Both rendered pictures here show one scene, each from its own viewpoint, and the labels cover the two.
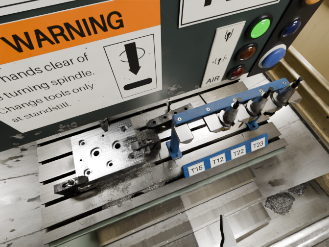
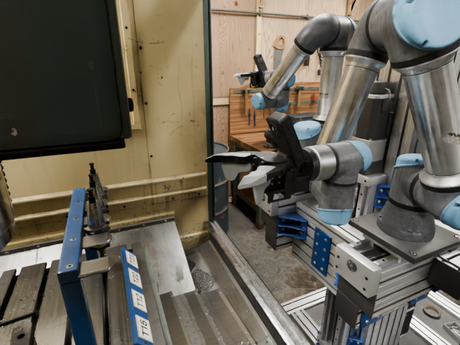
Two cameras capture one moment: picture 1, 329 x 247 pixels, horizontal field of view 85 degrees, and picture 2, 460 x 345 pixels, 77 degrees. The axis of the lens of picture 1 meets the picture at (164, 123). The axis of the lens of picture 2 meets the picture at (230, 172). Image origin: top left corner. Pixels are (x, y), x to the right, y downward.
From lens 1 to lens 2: 0.49 m
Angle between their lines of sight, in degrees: 73
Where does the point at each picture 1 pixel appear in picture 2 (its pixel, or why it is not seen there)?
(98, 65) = not seen: hidden behind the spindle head
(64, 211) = not seen: outside the picture
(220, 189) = (179, 330)
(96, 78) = not seen: hidden behind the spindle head
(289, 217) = (217, 275)
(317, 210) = (211, 254)
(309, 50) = (46, 184)
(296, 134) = (129, 240)
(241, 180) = (170, 307)
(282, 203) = (202, 278)
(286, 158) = (153, 257)
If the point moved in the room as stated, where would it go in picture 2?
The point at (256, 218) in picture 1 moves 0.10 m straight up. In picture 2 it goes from (218, 300) to (218, 280)
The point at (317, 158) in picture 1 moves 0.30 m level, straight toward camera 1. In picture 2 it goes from (161, 232) to (171, 269)
